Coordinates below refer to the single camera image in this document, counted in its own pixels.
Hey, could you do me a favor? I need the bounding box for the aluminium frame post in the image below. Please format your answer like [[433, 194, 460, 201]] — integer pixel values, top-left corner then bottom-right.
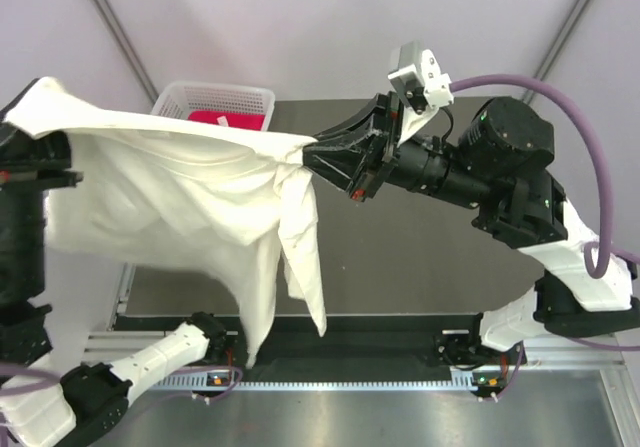
[[534, 0, 595, 81], [90, 0, 159, 105]]

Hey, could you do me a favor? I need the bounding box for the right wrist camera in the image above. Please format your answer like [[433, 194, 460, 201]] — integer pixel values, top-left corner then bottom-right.
[[387, 41, 454, 115]]

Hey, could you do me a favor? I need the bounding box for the aluminium front rail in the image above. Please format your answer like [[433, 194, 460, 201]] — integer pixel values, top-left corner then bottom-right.
[[81, 331, 626, 370]]

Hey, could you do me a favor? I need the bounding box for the left aluminium frame post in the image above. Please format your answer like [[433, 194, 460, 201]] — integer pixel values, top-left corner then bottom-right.
[[90, 0, 159, 105]]

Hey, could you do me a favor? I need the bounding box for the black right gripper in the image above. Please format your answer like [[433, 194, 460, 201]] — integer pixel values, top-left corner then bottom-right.
[[285, 93, 494, 213]]

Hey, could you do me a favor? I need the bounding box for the white slotted cable duct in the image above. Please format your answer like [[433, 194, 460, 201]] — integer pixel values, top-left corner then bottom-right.
[[151, 370, 499, 392]]

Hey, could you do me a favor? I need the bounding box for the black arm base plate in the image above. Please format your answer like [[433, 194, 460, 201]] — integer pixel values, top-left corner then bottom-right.
[[112, 314, 481, 369]]

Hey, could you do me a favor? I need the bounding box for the white t shirt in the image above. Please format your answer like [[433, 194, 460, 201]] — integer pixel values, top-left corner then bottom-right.
[[1, 77, 327, 357]]

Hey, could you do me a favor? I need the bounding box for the right aluminium frame post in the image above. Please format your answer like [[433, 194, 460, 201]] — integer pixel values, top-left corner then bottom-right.
[[534, 0, 595, 81]]

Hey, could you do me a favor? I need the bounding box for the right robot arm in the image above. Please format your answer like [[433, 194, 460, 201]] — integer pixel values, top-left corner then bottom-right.
[[303, 93, 639, 369]]

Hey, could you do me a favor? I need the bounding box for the red folded t shirt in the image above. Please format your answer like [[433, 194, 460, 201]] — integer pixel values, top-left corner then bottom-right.
[[187, 110, 265, 131]]

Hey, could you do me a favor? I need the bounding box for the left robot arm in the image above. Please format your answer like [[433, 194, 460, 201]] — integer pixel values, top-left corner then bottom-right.
[[1, 78, 243, 446]]

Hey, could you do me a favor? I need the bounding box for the white plastic laundry basket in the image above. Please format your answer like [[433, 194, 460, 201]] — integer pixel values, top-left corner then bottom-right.
[[151, 81, 275, 131]]

